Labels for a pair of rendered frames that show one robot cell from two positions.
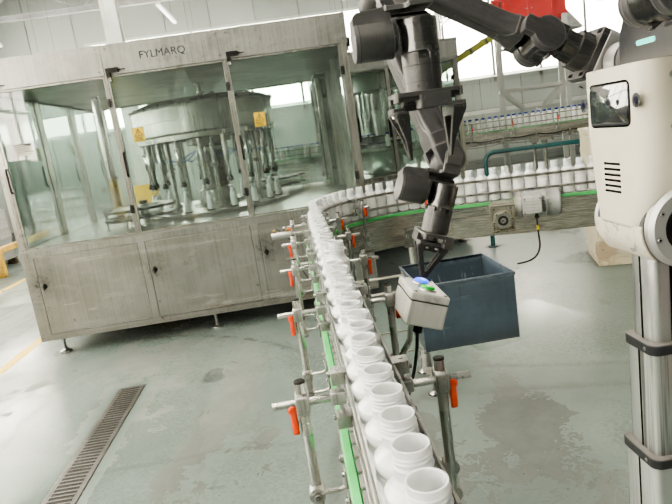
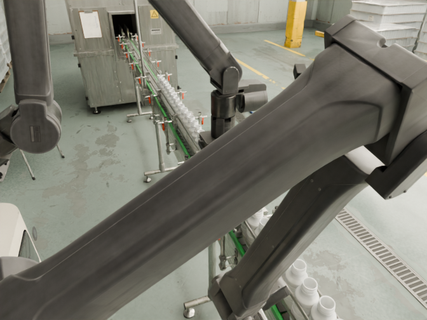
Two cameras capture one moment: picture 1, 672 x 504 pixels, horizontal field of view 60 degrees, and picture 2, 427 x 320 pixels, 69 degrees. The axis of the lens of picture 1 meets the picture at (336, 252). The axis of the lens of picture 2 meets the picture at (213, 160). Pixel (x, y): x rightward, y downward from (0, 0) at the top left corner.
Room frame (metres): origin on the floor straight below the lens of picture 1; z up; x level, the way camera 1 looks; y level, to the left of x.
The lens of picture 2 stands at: (1.54, -0.38, 1.83)
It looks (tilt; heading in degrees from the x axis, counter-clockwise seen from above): 32 degrees down; 163
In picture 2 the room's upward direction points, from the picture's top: straight up
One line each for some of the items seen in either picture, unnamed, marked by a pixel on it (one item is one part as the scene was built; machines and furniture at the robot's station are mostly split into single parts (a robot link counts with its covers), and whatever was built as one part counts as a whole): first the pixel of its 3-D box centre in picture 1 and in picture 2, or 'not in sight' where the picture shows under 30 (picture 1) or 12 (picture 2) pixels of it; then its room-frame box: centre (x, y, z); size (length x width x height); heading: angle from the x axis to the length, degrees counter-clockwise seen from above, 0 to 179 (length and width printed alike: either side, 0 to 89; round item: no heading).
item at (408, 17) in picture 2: not in sight; (380, 30); (-4.65, 5.54, 0.59); 1.25 x 1.03 x 1.17; 93
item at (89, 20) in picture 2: not in sight; (90, 24); (-2.95, -0.64, 1.22); 0.23 x 0.03 x 0.32; 93
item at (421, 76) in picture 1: (422, 78); (222, 127); (0.91, -0.17, 1.51); 0.10 x 0.07 x 0.07; 93
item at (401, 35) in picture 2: not in sight; (367, 47); (-3.94, 4.64, 0.42); 1.23 x 1.04 x 0.83; 95
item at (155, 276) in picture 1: (210, 180); not in sight; (6.02, 1.15, 1.18); 2.88 x 2.73 x 2.35; 93
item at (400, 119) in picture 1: (416, 128); not in sight; (0.91, -0.15, 1.44); 0.07 x 0.07 x 0.09; 3
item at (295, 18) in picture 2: not in sight; (295, 24); (-6.23, 4.21, 0.55); 0.40 x 0.40 x 1.10; 3
